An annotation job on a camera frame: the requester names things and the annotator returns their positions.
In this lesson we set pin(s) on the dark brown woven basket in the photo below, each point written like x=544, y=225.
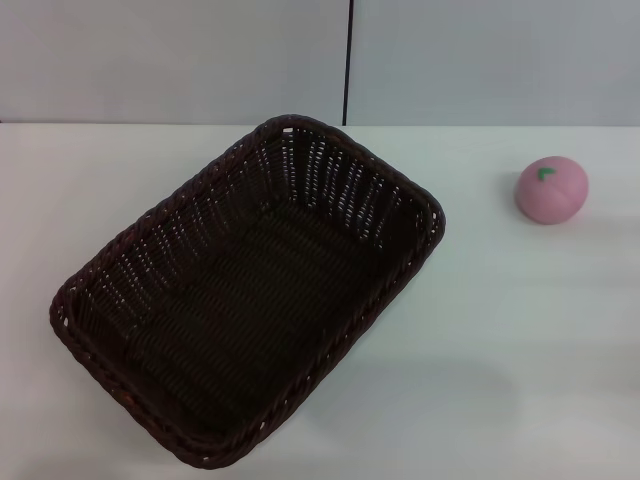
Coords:
x=240, y=300

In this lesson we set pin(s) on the pink toy peach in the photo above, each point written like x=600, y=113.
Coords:
x=552, y=197

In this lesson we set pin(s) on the black vertical wall strip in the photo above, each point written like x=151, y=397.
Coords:
x=348, y=60

